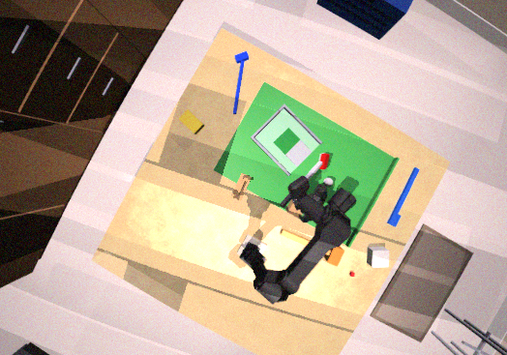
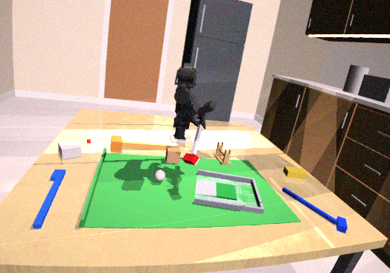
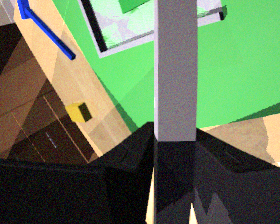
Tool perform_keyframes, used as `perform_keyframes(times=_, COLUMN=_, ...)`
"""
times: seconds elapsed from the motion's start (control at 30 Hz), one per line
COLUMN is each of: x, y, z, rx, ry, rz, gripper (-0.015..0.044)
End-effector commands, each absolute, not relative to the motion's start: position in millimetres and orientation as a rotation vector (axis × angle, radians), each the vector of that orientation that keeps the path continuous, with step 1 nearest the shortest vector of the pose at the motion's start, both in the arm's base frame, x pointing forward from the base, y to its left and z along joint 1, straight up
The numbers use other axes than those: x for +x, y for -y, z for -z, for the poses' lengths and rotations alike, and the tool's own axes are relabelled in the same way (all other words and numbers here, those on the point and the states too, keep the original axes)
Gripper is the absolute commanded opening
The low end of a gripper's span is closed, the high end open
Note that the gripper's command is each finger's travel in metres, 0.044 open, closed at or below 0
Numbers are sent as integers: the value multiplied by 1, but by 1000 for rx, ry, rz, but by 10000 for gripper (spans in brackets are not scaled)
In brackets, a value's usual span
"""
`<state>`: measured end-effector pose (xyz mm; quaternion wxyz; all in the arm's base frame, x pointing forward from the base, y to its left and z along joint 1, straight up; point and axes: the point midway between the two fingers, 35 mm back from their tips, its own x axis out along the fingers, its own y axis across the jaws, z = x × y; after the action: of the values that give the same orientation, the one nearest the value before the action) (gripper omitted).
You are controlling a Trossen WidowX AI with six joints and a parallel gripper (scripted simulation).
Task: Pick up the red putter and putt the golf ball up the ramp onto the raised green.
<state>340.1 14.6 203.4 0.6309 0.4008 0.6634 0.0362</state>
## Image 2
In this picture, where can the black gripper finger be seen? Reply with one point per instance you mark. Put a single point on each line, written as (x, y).
(194, 121)
(202, 120)

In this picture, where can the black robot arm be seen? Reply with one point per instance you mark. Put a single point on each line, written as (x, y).
(186, 79)

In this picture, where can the white golf ball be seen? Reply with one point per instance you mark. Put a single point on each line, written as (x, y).
(159, 175)

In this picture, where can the tan cube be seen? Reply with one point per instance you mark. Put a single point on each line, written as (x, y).
(172, 155)

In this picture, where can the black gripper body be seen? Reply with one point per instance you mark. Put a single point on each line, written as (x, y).
(208, 107)

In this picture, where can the yellow rectangular block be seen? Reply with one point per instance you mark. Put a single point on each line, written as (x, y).
(294, 172)

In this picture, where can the green flat mat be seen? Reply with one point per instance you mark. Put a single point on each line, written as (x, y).
(127, 195)

